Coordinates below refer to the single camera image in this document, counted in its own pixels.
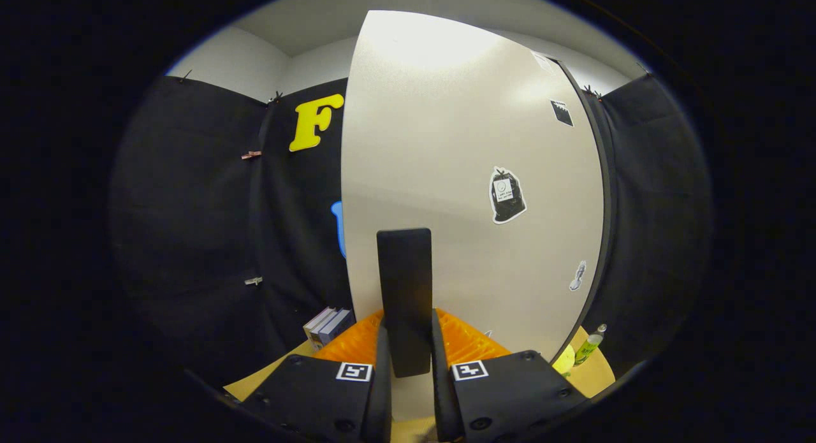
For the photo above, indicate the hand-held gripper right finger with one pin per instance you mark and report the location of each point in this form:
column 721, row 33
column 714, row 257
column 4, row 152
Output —
column 443, row 405

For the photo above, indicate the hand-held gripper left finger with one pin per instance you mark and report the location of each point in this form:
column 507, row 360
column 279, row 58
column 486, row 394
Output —
column 382, row 405

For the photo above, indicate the beige shoe cabinet door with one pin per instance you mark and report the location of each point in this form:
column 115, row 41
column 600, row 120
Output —
column 446, row 143

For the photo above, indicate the blue cover book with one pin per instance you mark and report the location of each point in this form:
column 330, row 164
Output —
column 338, row 327

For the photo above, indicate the yellow spine book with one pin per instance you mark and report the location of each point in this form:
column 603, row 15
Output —
column 315, row 325

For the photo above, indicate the yellow plush toy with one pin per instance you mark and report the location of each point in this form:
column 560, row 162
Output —
column 563, row 361

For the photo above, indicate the green label bottle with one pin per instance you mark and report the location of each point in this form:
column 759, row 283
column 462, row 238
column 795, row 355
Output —
column 588, row 347

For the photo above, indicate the black backdrop cloth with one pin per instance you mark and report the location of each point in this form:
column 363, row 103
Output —
column 191, row 239

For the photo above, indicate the red clip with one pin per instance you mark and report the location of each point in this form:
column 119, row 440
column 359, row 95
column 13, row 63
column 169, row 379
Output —
column 251, row 155

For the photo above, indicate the black clip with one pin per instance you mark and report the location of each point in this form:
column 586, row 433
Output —
column 646, row 69
column 185, row 76
column 590, row 91
column 276, row 97

